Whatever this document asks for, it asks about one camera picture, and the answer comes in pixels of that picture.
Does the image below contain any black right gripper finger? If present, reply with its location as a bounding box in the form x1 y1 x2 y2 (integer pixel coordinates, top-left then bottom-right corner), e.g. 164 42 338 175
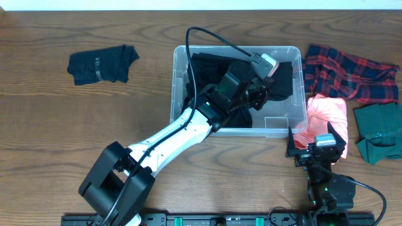
327 122 347 151
285 127 296 158

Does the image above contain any pink garment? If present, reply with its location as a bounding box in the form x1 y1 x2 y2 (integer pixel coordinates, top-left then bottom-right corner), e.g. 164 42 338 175
293 94 349 149

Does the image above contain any black garment with stripe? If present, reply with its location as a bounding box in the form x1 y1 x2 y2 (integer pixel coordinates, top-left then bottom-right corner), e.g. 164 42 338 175
67 45 139 85

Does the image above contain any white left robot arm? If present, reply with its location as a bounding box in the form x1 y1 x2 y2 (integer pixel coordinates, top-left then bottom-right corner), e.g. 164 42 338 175
79 61 277 225

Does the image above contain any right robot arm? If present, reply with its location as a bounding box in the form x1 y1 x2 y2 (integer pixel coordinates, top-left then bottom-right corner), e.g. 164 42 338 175
285 123 356 226

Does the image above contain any clear plastic storage bin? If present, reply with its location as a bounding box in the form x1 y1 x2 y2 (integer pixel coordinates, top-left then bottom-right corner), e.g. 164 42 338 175
170 45 308 138

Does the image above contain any dark green garment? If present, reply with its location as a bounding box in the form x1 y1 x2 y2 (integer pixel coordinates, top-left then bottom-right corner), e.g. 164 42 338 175
354 103 401 165

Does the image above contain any red plaid shirt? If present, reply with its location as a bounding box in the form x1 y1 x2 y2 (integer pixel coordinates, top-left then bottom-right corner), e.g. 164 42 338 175
302 45 399 104

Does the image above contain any black mounting rail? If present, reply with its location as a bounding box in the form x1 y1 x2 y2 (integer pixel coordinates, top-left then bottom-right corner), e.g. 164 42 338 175
60 213 376 226

